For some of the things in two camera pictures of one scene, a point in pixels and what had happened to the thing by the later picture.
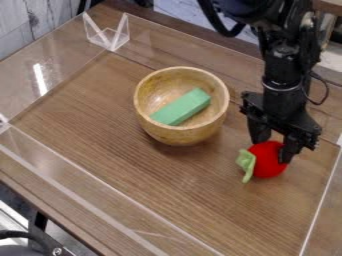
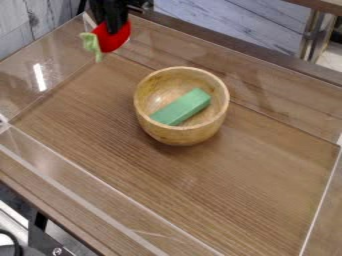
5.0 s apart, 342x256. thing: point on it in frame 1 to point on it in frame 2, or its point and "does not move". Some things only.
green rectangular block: [181, 107] does not move
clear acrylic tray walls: [121, 109] does not move
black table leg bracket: [36, 226] does not move
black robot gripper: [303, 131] to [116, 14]
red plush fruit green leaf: [260, 160] to [103, 41]
